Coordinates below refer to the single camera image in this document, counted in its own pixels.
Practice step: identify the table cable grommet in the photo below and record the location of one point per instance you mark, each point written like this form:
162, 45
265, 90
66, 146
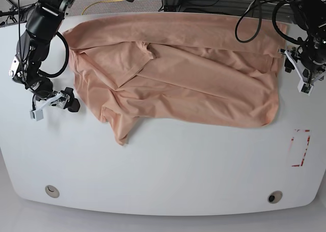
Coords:
52, 191
275, 197

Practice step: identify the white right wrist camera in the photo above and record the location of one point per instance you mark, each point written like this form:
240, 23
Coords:
36, 115

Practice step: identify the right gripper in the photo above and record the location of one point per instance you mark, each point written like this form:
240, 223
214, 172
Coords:
65, 99

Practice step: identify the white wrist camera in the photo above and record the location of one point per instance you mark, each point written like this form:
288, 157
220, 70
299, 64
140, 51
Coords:
305, 87
36, 115

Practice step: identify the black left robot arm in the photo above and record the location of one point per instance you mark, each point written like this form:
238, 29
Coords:
309, 15

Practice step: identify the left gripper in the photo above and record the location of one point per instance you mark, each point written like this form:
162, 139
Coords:
307, 60

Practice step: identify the peach T-shirt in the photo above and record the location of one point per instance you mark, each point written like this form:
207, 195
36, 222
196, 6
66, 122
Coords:
182, 66

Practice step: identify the red tape rectangle marking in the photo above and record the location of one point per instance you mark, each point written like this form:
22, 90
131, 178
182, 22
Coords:
299, 147

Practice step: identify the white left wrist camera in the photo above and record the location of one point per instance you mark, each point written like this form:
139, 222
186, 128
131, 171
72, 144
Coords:
305, 87

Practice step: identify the black tripod stand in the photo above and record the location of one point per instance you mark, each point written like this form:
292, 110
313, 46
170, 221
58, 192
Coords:
16, 14

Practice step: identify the right table cable grommet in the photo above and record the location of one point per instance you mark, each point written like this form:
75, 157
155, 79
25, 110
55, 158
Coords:
275, 197

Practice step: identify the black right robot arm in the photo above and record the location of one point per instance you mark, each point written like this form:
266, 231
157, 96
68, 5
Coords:
33, 48

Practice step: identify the left table cable grommet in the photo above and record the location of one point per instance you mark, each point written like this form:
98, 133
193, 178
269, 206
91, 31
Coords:
52, 191

